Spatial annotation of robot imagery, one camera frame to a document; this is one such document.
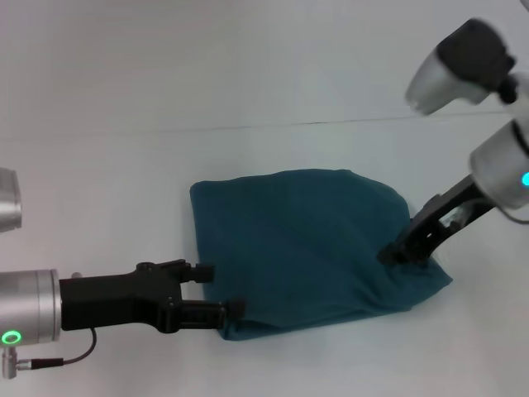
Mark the right robot arm silver black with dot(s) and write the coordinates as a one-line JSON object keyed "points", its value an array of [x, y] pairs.
{"points": [[487, 116]]}

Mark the teal blue t-shirt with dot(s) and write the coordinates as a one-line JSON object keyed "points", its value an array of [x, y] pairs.
{"points": [[306, 256]]}

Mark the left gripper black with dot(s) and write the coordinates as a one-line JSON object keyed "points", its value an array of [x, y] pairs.
{"points": [[120, 297]]}

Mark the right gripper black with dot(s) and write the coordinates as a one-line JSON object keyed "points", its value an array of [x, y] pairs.
{"points": [[442, 223]]}

